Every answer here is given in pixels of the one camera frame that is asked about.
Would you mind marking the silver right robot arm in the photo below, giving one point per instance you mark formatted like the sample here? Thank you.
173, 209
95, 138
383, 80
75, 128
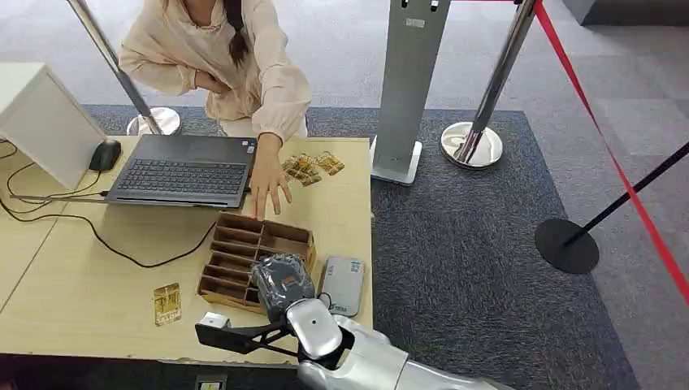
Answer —
371, 366

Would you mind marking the dark grey rug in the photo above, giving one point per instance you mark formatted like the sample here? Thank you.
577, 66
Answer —
473, 242

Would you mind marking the wooden card box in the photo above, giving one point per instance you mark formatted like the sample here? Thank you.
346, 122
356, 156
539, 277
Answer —
237, 237

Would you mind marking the black stanchion post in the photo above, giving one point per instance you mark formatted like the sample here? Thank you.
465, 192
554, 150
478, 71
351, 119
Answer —
565, 247

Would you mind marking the white box case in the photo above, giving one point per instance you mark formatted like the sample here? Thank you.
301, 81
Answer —
43, 118

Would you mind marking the person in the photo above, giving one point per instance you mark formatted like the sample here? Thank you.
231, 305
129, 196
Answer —
215, 48

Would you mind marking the grey kiosk stand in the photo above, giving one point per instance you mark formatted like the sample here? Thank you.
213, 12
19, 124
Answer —
406, 81

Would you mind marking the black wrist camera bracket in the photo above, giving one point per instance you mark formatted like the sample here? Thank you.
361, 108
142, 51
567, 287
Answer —
231, 339

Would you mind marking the floor socket plate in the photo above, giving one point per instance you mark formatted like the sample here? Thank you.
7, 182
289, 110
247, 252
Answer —
210, 383

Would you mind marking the person's left hand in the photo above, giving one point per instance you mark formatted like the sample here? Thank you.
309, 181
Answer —
267, 180

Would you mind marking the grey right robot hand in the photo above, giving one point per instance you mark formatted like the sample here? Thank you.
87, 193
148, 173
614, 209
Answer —
282, 282

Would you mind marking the dark grey laptop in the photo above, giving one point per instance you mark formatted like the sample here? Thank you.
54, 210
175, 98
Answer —
183, 175

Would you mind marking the gold card with pale print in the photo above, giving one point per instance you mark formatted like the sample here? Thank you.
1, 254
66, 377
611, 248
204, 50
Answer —
167, 304

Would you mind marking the red barrier belt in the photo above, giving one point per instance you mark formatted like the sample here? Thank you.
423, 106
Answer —
646, 218
484, 1

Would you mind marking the dark furniture base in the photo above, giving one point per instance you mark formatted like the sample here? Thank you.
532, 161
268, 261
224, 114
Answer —
635, 13

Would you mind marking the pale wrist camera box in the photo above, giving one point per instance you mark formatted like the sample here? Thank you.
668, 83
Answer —
215, 320

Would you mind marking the black computer mouse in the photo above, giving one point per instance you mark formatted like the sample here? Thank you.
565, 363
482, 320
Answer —
105, 156

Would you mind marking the chrome stanchion post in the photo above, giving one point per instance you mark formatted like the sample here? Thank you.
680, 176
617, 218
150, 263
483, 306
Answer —
471, 148
161, 121

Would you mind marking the grey card reader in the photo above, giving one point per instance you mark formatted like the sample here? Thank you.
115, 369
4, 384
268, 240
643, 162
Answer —
344, 285

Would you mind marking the person's right hand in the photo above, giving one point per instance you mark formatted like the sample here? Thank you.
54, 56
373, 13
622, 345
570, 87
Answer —
212, 84

